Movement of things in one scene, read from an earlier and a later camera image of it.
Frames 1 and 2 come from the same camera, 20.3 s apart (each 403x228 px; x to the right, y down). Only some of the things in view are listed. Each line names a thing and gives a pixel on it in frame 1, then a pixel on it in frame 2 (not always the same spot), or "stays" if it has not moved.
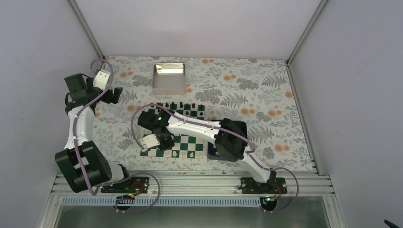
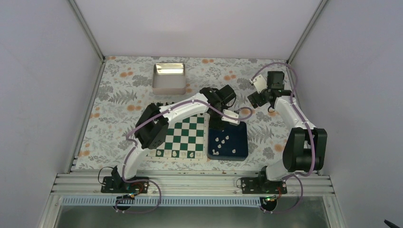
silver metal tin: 169,79 stays
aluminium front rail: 201,185 stays
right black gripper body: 169,141 -> 260,102
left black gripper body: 108,99 -> 213,124
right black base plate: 249,186 stays
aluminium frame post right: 292,54 stays
